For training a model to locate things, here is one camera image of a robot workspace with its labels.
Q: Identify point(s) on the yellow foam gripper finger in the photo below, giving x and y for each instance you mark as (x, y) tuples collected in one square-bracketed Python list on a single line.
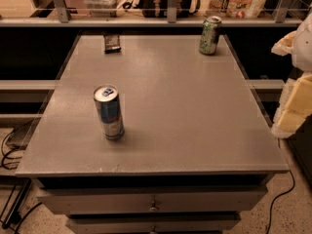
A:
[(285, 45), (295, 106)]

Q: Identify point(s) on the green soda can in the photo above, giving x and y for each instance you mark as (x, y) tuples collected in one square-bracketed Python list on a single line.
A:
[(210, 35)]

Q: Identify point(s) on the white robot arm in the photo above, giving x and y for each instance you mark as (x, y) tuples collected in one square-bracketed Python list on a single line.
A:
[(302, 47)]

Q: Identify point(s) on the dark rxbar chocolate wrapper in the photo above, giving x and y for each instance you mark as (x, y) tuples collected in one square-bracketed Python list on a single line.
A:
[(112, 43)]

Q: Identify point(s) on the blue silver energy drink can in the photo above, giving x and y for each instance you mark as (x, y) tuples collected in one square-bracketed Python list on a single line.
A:
[(107, 102)]

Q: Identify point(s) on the grey upper drawer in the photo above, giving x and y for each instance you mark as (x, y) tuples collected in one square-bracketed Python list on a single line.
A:
[(102, 201)]

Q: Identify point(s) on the grey drawer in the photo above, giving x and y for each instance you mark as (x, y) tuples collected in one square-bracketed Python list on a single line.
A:
[(102, 201), (154, 224)]

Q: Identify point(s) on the grey lower drawer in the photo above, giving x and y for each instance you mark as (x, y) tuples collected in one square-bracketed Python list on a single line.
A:
[(154, 224)]

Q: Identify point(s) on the metal railing frame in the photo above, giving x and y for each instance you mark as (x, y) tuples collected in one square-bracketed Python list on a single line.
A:
[(73, 13)]

